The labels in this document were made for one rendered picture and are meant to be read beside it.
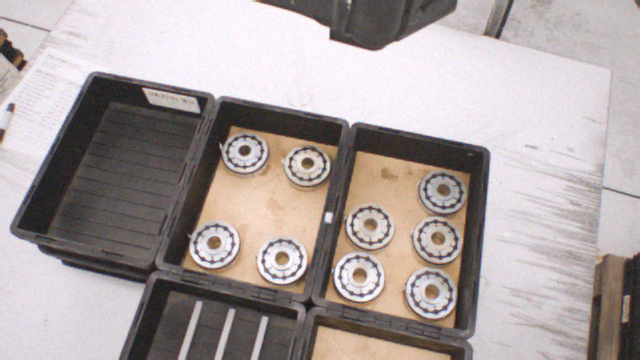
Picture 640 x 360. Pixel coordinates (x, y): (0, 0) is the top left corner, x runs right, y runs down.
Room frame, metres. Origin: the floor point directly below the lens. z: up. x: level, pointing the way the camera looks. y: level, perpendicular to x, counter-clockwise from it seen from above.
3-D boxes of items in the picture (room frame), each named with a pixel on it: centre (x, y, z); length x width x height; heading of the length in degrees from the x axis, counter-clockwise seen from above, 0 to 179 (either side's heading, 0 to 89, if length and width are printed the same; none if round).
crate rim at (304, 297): (0.41, 0.13, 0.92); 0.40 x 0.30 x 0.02; 169
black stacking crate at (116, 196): (0.46, 0.42, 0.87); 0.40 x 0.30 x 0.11; 169
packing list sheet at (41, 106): (0.75, 0.76, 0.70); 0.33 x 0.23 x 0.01; 164
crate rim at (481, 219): (0.35, -0.17, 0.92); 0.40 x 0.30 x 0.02; 169
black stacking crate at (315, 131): (0.41, 0.13, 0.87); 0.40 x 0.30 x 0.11; 169
